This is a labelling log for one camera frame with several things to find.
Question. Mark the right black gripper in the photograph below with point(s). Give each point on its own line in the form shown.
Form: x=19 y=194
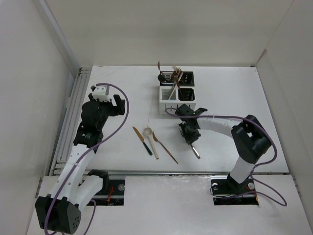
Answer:
x=189 y=138

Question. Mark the rose gold fork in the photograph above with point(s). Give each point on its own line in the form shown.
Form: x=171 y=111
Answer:
x=168 y=152

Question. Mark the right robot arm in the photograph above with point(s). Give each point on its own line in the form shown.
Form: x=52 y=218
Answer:
x=253 y=144

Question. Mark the black spoon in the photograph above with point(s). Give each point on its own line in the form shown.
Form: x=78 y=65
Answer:
x=162 y=78

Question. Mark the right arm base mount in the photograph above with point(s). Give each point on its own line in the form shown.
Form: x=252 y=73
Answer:
x=224 y=195

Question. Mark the silver fork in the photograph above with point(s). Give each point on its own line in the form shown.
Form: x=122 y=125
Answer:
x=195 y=152

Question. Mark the gold knife dark handle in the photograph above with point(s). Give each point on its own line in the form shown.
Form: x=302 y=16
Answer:
x=142 y=140

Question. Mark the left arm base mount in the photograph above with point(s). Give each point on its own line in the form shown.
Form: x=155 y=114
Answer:
x=112 y=191

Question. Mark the aluminium front rail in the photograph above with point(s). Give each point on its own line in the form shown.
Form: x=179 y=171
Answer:
x=155 y=173

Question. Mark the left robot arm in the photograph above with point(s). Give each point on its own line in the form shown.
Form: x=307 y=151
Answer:
x=60 y=211

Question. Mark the white front utensil holder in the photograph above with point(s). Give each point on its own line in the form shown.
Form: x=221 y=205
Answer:
x=187 y=97

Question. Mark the aluminium frame rail left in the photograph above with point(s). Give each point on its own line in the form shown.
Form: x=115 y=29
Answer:
x=64 y=141

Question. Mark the copper knife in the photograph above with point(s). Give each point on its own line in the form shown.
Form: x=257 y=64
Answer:
x=177 y=84

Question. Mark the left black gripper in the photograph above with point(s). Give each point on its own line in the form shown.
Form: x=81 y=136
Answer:
x=116 y=110

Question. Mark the white ceramic soup spoon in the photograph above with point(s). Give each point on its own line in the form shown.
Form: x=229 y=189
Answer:
x=148 y=132

